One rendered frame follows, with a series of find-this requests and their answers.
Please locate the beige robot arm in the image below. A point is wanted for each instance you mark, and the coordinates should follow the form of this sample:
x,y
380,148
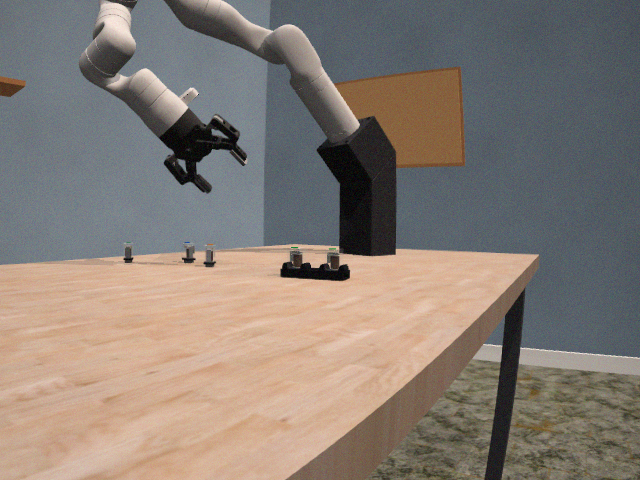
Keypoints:
x,y
159,108

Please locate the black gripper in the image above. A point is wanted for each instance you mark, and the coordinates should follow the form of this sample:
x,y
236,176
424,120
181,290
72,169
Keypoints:
x,y
197,145

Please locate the black rack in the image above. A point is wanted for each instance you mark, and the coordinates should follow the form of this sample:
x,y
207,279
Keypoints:
x,y
306,272

